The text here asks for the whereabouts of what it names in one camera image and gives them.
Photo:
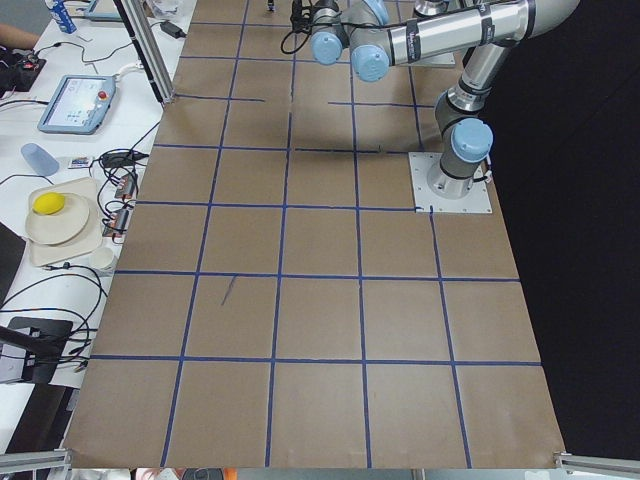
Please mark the teach pendant tablet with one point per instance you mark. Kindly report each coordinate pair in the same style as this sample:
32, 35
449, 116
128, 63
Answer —
79, 105

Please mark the blue plastic cup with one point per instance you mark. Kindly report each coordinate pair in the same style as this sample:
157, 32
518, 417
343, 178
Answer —
40, 160

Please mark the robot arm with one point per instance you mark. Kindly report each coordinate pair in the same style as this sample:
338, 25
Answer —
489, 29

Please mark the yellow lemon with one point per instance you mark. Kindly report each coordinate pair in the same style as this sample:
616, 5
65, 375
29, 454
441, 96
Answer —
49, 203

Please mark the beige plate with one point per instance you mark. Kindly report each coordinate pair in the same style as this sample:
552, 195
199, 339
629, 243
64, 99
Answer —
59, 227

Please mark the white paper cup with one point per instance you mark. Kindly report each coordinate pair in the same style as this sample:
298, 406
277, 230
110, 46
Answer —
103, 261

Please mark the aluminium frame post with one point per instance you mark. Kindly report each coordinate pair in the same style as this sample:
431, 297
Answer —
140, 33

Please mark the black power adapter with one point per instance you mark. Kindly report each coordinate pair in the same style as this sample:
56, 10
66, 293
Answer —
172, 30

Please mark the beige tray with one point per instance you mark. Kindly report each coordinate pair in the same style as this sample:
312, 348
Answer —
86, 241

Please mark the milk carton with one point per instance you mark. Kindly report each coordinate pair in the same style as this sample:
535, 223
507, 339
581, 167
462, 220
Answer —
61, 16

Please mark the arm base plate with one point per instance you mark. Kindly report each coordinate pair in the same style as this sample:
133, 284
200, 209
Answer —
443, 60
435, 192

